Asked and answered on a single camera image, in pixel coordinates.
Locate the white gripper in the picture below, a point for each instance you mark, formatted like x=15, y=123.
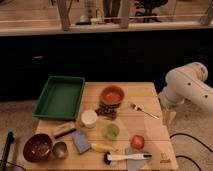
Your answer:
x=168, y=100

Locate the red apple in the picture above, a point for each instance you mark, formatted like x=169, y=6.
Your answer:
x=137, y=142

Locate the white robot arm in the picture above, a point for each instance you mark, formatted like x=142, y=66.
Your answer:
x=185, y=83

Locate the green plastic cup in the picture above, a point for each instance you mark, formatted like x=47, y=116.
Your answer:
x=111, y=131

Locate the white paper cup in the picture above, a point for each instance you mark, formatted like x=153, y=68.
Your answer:
x=89, y=118

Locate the small metal cup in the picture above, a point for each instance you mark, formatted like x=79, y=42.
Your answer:
x=60, y=150

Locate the dark grape bunch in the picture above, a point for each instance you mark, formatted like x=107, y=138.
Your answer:
x=110, y=114

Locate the orange bowl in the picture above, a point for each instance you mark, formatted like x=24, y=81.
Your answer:
x=112, y=95

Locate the grey cloth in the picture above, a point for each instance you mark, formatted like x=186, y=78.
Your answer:
x=136, y=165

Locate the yellow banana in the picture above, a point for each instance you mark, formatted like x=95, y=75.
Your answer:
x=98, y=147

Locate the blue sponge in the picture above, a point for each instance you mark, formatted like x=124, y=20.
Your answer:
x=81, y=142

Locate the wooden block eraser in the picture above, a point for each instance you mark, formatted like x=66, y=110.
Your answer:
x=63, y=129

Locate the green plastic tray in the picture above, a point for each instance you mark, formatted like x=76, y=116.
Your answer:
x=60, y=98

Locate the black office chair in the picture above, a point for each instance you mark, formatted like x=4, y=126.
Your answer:
x=144, y=10

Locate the dark red bowl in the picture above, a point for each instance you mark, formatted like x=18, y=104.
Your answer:
x=37, y=148

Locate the black pole stand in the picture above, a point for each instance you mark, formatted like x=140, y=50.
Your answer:
x=6, y=150

